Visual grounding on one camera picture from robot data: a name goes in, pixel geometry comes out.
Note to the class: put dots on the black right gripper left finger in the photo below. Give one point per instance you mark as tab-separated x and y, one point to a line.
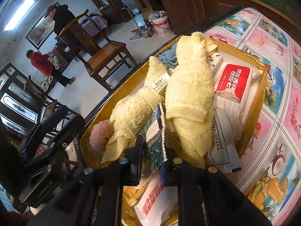
125	171

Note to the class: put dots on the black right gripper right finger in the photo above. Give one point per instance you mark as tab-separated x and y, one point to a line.
176	172

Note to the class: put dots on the white blue foil packet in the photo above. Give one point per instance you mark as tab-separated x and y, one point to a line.
154	154

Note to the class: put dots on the white packet red text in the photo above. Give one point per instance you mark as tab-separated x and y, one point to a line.
156	202

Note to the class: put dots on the pink fluffy cloth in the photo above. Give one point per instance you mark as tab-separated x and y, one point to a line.
100	135

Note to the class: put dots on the yellow snack bag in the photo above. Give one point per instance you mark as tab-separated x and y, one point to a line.
130	197

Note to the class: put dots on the yellow towel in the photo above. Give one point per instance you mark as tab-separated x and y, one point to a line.
132	112
189	95

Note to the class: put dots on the light blue towel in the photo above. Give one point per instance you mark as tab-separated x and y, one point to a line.
169	57

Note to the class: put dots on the colourful cartoon tablecloth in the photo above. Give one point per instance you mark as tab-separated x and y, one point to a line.
270	173

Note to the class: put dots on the person in red jacket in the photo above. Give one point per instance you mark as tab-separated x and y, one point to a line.
41	63

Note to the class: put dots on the wooden chair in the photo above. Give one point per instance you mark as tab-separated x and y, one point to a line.
105	60

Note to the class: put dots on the metal kettle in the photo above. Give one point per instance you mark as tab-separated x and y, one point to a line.
146	30

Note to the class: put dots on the white plastic bucket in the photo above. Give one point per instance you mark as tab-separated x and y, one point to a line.
160	22

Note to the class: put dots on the person in black jacket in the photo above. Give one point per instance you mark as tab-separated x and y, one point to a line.
61	16

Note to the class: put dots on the framed wall picture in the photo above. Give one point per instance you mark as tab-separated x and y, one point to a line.
40	31

